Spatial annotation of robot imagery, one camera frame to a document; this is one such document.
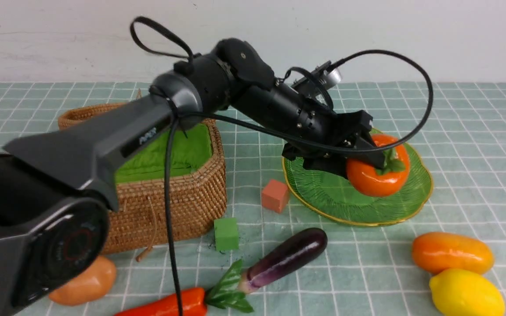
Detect purple toy eggplant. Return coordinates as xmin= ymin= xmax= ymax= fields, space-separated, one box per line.
xmin=205 ymin=227 xmax=328 ymax=313

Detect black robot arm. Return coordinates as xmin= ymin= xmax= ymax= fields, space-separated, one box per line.
xmin=0 ymin=38 xmax=385 ymax=316

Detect yellow toy lemon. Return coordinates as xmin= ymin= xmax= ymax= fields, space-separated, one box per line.
xmin=428 ymin=269 xmax=506 ymax=316

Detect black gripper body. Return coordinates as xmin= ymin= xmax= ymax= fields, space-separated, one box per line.
xmin=282 ymin=110 xmax=374 ymax=168

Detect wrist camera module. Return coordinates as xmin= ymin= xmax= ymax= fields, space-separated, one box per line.
xmin=291 ymin=61 xmax=343 ymax=100

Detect red foam cube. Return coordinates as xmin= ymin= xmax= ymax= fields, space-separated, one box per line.
xmin=261 ymin=179 xmax=289 ymax=213

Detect green foam cube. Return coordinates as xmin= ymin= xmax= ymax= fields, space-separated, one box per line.
xmin=213 ymin=217 xmax=239 ymax=252

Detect green glass leaf plate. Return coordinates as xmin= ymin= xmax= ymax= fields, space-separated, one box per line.
xmin=282 ymin=144 xmax=434 ymax=227

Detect woven wicker basket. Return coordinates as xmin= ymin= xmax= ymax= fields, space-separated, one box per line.
xmin=58 ymin=90 xmax=228 ymax=262

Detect orange toy mango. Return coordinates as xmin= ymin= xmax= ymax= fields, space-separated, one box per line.
xmin=411 ymin=231 xmax=495 ymax=275

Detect orange toy persimmon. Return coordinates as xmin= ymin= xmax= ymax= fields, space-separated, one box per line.
xmin=346 ymin=145 xmax=410 ymax=198

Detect orange toy carrot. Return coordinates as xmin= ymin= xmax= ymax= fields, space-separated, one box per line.
xmin=116 ymin=287 xmax=207 ymax=316

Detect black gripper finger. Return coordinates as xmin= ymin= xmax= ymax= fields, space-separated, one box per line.
xmin=304 ymin=150 xmax=386 ymax=179

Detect green checkered tablecloth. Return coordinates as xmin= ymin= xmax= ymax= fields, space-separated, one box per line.
xmin=0 ymin=82 xmax=506 ymax=316

